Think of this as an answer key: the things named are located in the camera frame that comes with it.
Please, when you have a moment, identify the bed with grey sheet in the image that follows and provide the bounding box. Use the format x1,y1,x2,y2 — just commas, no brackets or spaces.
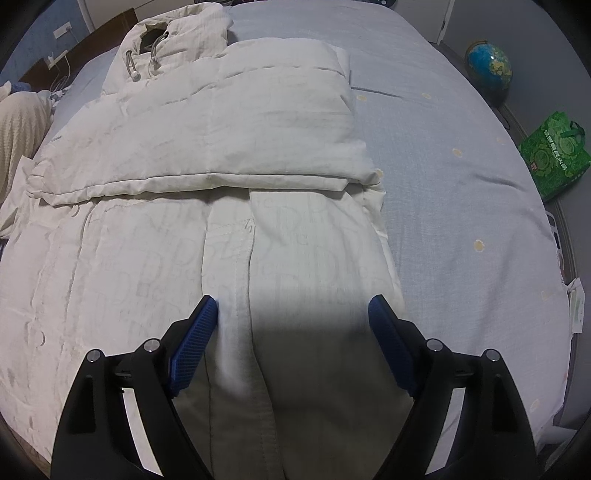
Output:
0,0,583,480

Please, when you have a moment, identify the green shopping bag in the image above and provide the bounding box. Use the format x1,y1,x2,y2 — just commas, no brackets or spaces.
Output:
518,111,591,203

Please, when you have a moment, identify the white duvet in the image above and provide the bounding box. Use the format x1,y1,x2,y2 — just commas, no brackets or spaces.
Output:
0,2,416,480

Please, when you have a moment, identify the white wall socket with cables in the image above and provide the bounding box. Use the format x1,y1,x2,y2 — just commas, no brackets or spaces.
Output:
45,46,75,95

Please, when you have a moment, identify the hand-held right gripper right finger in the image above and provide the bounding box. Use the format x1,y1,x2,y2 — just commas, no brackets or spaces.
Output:
368,294,537,480

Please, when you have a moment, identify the beige waffle blanket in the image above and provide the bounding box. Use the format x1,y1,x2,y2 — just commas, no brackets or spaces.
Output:
0,80,56,208

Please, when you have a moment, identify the white paper tag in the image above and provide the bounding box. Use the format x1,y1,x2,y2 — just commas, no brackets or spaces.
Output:
566,277,585,334

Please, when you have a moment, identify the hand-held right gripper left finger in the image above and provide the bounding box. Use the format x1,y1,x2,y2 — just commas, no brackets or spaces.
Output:
50,294,219,480

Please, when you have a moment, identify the blue globe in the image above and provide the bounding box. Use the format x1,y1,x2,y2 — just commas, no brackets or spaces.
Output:
465,41,513,100

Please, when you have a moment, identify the dark wooden headboard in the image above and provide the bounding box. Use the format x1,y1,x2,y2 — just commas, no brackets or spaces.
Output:
18,9,139,88

